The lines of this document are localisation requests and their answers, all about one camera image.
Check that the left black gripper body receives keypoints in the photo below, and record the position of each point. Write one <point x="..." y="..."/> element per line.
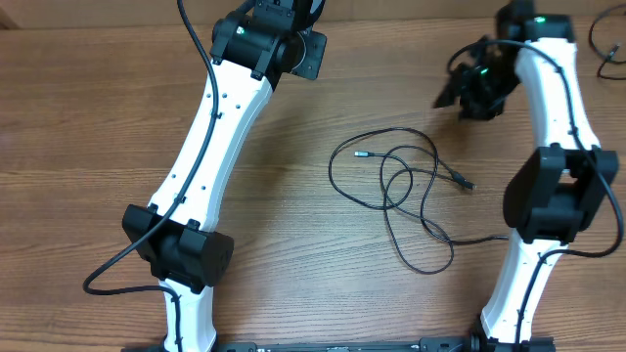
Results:
<point x="315" y="45"/>

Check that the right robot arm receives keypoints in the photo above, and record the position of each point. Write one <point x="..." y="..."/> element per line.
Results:
<point x="557" y="192"/>

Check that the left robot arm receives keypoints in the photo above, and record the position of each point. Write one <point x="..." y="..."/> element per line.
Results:
<point x="176" y="232"/>

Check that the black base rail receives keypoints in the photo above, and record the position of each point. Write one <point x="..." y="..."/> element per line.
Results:
<point x="425" y="344"/>

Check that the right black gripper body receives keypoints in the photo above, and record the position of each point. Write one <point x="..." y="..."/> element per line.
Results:
<point x="484" y="93"/>

